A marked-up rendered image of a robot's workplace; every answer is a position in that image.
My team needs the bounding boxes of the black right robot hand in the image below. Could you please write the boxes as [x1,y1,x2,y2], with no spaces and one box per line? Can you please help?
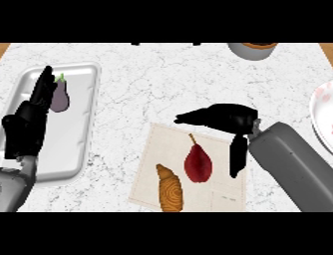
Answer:
[172,103,261,179]

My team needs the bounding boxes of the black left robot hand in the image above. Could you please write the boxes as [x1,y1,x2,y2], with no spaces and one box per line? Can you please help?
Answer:
[0,65,60,160]

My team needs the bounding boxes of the red pear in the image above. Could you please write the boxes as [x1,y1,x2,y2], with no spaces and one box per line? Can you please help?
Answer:
[183,132,215,183]

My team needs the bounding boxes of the beige placemat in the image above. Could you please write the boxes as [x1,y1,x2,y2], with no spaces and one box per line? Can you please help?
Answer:
[128,122,249,213]

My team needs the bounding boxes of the silver metal tray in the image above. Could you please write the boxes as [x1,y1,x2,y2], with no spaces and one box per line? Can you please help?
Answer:
[0,61,104,184]

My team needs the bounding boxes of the purple eggplant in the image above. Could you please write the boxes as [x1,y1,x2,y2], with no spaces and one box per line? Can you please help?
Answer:
[50,73,72,114]

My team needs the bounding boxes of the brown croissant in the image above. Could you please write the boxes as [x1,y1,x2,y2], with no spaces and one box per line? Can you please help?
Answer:
[156,163,184,213]

